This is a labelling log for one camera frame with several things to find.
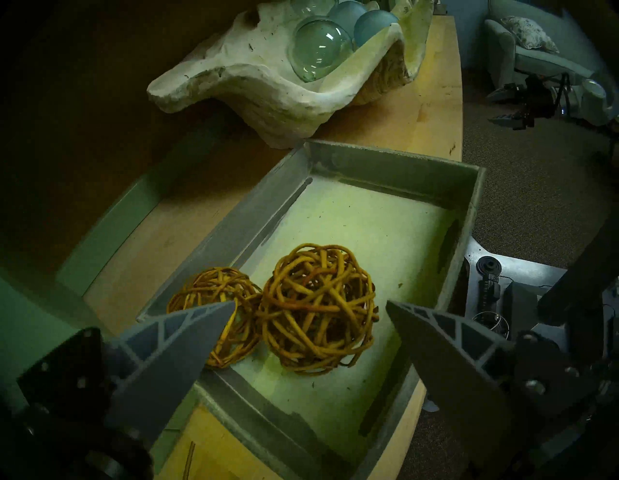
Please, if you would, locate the thin white cable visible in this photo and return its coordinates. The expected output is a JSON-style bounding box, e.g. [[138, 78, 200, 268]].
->
[[472, 311, 511, 339]]

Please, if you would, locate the pale blue armchair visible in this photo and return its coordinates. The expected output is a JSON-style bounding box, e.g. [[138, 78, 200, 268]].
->
[[484, 0, 619, 126]]

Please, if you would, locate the woven rattan ball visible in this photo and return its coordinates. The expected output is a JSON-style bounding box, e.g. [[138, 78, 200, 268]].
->
[[167, 268, 263, 369], [256, 243, 379, 375]]

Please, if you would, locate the thin wooden stick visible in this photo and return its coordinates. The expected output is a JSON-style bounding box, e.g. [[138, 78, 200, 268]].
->
[[181, 440, 196, 480]]

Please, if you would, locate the grey metal square tray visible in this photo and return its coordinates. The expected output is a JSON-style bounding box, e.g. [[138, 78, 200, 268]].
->
[[137, 139, 486, 480]]

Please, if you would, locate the green wooden shelf cabinet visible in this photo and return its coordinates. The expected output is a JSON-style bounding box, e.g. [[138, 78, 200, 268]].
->
[[0, 0, 465, 480]]

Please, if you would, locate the patterned cushion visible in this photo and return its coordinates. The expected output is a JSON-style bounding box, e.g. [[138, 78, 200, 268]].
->
[[501, 16, 560, 54]]

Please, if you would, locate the clear green glass ball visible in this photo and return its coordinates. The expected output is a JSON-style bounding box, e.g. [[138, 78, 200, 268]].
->
[[289, 17, 355, 83], [290, 0, 337, 17]]

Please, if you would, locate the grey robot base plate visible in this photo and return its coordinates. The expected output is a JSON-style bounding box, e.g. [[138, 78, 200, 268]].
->
[[462, 237, 619, 349]]

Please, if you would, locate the black power strip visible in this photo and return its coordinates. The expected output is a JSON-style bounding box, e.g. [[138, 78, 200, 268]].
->
[[476, 273, 503, 315]]

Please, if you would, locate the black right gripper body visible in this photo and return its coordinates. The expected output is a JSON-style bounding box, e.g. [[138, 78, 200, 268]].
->
[[513, 75, 564, 129]]

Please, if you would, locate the giant clam shell bowl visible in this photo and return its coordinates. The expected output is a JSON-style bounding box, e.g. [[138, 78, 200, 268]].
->
[[147, 0, 434, 150]]

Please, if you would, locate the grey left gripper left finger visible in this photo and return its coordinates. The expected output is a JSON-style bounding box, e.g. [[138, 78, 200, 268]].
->
[[17, 300, 237, 443]]

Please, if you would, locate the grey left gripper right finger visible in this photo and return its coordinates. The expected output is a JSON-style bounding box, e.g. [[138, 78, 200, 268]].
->
[[386, 300, 607, 465]]

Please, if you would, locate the frosted teal glass ball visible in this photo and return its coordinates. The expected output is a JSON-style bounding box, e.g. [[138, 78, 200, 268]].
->
[[326, 0, 368, 37], [353, 10, 399, 49]]

